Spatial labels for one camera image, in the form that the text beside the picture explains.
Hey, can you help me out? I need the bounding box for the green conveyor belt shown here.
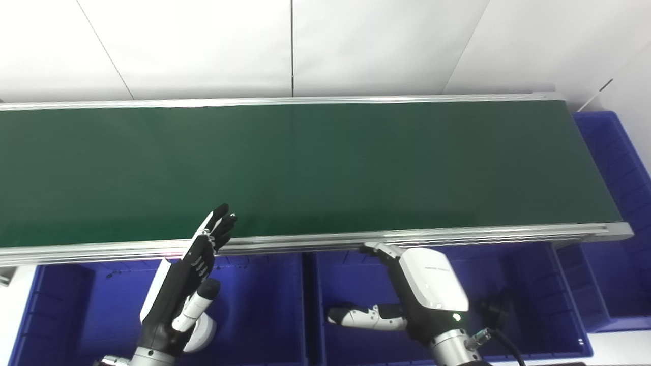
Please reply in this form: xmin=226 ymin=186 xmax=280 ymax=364
xmin=0 ymin=100 xmax=623 ymax=249
xmin=0 ymin=91 xmax=634 ymax=269

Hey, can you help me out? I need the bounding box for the black flange part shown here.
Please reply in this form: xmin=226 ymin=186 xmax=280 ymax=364
xmin=475 ymin=288 xmax=516 ymax=326

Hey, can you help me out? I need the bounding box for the blue plastic bin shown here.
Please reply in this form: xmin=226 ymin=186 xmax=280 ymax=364
xmin=554 ymin=110 xmax=651 ymax=334
xmin=304 ymin=243 xmax=594 ymax=360
xmin=7 ymin=253 xmax=309 ymax=366

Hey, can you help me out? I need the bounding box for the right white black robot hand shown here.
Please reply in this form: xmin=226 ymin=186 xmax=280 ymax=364
xmin=327 ymin=242 xmax=469 ymax=345

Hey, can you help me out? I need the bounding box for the white ring part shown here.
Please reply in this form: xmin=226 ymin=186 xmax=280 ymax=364
xmin=182 ymin=312 xmax=217 ymax=353

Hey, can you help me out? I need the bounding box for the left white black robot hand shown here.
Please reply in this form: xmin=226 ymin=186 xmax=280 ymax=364
xmin=138 ymin=203 xmax=238 ymax=357

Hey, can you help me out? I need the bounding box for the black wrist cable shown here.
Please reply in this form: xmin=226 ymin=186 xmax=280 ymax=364
xmin=487 ymin=328 xmax=527 ymax=366

